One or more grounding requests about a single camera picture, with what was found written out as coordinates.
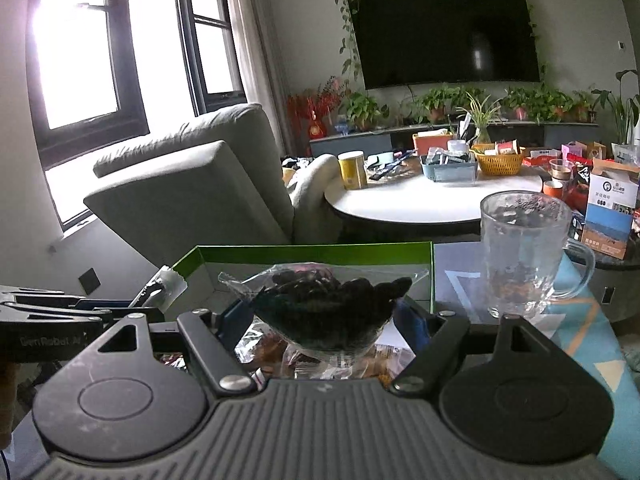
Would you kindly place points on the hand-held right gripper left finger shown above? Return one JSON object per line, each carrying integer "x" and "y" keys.
{"x": 235, "y": 322}

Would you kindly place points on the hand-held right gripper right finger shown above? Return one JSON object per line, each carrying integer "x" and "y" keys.
{"x": 412, "y": 327}

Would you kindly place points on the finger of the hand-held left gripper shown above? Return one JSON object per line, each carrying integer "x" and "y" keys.
{"x": 60, "y": 312}
{"x": 100, "y": 304}

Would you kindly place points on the clear bag of dark prunes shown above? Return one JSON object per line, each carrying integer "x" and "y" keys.
{"x": 325, "y": 310}

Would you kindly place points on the green cardboard box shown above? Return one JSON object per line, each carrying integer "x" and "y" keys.
{"x": 310, "y": 255}

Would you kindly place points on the person's left forearm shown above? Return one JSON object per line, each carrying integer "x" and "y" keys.
{"x": 7, "y": 400}

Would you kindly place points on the white orange snack packet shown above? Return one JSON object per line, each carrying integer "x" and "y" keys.
{"x": 380, "y": 360}

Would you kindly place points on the clear glass mug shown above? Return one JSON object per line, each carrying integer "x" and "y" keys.
{"x": 520, "y": 260}

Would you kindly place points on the grey armchair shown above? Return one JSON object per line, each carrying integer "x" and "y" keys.
{"x": 200, "y": 195}

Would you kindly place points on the white round table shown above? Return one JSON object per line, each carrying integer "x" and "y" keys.
{"x": 410, "y": 195}

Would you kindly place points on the grey plastic tray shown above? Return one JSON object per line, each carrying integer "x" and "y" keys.
{"x": 447, "y": 172}

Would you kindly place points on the yellow can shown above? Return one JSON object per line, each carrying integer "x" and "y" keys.
{"x": 352, "y": 172}

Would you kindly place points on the wicker basket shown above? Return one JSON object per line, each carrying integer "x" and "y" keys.
{"x": 497, "y": 165}

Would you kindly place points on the orange box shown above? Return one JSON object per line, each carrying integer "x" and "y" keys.
{"x": 432, "y": 144}

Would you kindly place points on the white jar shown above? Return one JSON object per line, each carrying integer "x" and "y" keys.
{"x": 458, "y": 146}

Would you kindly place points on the orange cup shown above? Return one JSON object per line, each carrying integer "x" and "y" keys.
{"x": 552, "y": 191}

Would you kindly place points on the red ornament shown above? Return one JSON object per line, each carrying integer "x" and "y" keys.
{"x": 316, "y": 130}

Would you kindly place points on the dark round side table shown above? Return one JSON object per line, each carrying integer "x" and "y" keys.
{"x": 620, "y": 280}

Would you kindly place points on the red flat box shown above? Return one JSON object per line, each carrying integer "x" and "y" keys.
{"x": 542, "y": 157}

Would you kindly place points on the small clear cup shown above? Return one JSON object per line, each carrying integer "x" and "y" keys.
{"x": 560, "y": 167}

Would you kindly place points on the potted green plant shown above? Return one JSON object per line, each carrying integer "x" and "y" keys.
{"x": 437, "y": 100}
{"x": 562, "y": 102}
{"x": 525, "y": 102}
{"x": 362, "y": 107}

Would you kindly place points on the spider plant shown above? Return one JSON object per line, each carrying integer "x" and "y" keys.
{"x": 480, "y": 110}

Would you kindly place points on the white printed box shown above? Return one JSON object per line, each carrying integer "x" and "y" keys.
{"x": 610, "y": 210}

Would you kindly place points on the red flowering plant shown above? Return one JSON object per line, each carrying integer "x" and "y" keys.
{"x": 320, "y": 100}

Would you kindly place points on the large black-framed window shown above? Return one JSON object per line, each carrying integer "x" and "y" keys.
{"x": 75, "y": 60}

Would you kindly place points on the light curtain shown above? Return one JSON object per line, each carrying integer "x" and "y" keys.
{"x": 260, "y": 60}

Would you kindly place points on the narrow black-framed window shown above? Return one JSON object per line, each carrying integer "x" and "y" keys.
{"x": 215, "y": 55}

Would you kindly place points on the peace lily plant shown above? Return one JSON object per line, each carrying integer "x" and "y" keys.
{"x": 620, "y": 105}

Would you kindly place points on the black wall socket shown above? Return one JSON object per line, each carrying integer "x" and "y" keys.
{"x": 89, "y": 281}

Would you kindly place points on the black wall television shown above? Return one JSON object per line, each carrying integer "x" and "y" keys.
{"x": 445, "y": 35}

